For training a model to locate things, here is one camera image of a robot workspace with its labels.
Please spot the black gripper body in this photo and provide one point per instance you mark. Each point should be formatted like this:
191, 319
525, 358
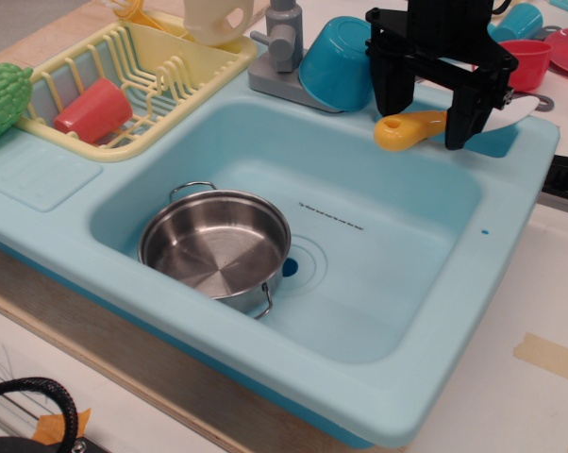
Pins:
446, 42

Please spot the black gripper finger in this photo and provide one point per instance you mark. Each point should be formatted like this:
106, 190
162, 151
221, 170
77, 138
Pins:
470, 110
393, 83

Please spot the yellow handled white toy knife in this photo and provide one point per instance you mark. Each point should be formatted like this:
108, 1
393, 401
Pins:
401, 131

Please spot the stainless steel pot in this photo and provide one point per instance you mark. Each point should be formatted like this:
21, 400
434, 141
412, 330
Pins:
228, 245

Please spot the blue plastic bowl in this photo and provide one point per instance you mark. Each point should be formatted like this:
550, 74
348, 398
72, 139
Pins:
336, 70

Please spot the blue plastic tumbler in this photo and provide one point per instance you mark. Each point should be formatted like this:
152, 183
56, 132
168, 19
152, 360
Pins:
523, 22

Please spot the grey toy spoon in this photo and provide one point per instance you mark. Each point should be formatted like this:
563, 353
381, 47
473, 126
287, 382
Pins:
545, 103

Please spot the black device at right edge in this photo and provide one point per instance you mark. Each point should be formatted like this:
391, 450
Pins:
556, 181

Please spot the grey toy faucet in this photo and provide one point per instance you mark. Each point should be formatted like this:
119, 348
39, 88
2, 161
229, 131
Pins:
275, 71

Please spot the cream toy detergent bottle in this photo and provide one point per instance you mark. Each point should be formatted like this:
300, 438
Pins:
214, 23

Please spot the beige masking tape strip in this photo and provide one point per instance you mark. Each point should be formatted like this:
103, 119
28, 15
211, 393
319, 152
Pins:
542, 353

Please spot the orange toy utensil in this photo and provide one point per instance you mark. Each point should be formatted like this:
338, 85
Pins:
132, 11

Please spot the yellow dish rack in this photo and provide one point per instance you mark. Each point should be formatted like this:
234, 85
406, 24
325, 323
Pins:
163, 74

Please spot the red plastic cup in rack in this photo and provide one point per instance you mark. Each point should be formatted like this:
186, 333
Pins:
102, 108

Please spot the green toy bitter gourd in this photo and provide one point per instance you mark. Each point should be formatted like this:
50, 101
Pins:
15, 93

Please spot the orange tape piece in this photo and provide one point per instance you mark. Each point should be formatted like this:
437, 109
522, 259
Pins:
50, 429

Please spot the black base bottom left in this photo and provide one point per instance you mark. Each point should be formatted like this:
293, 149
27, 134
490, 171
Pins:
22, 445

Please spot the red cup with handle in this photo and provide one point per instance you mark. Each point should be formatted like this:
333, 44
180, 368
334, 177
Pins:
533, 60

